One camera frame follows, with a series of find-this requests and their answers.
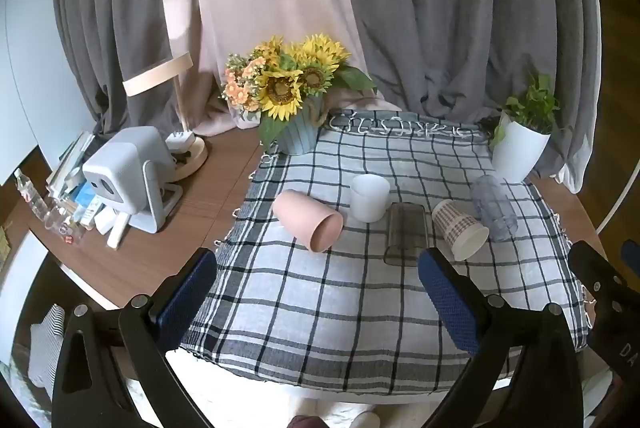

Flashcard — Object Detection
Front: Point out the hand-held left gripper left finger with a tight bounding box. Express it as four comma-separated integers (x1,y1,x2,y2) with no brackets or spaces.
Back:
52,248,219,428

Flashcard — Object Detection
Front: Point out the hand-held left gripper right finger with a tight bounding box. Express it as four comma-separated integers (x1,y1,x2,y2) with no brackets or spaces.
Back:
417,248,586,428

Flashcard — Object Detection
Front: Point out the patterned paper cup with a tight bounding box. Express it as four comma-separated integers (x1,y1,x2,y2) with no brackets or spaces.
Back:
431,199,490,261

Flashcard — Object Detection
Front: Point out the dark transparent glass cup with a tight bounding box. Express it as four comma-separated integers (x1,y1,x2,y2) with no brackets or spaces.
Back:
383,202,431,268

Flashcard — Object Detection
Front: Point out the clear plastic cup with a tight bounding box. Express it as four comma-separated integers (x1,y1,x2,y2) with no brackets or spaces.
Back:
470,175,519,242

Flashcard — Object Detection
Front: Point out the white cup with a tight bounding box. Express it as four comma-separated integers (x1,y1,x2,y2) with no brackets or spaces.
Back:
349,173,390,223

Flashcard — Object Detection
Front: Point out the pink cup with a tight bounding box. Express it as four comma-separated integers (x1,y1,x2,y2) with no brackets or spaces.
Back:
272,189,345,254

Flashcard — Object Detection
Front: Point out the white curved rod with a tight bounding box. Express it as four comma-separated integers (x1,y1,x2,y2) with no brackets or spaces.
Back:
594,153,640,231

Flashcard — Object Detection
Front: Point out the white remote control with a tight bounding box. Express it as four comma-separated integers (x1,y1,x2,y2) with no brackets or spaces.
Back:
106,213,131,251

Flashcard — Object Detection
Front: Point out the checkered grey white cloth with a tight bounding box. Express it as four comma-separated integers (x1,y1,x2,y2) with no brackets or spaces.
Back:
180,108,593,396

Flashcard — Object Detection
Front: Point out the green plant in white pot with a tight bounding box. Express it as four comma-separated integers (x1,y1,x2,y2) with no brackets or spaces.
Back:
489,73,562,184

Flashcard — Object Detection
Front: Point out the small clear jar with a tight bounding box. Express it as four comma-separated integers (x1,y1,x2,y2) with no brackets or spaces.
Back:
50,208,84,247

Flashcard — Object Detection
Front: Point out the blue and white box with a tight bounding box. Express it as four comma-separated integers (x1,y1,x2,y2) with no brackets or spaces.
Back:
70,181,107,229

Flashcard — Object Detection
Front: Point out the white projector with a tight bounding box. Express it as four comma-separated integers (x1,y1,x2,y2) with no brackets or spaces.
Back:
82,125,184,234

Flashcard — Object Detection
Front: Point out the white power adapter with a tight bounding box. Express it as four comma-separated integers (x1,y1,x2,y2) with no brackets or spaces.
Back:
166,131,196,152

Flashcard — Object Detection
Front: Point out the striped grey white cloth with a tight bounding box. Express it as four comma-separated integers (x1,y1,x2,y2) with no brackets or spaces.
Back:
29,303,66,392

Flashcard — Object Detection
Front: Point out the stack of books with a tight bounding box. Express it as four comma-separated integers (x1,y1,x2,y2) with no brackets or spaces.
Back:
46,131,97,209

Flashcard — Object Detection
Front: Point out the clear plastic bottle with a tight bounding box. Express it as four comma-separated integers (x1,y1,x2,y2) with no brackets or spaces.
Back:
14,168,57,230

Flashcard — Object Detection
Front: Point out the sunflower bouquet in blue pot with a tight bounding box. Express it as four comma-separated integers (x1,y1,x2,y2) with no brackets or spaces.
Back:
221,33,378,156

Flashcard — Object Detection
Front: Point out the white desk lamp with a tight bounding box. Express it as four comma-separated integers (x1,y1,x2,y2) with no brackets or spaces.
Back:
122,52,209,182

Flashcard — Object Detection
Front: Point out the grey curtain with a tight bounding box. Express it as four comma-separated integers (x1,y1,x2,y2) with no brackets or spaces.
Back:
327,0,602,195
52,0,202,140

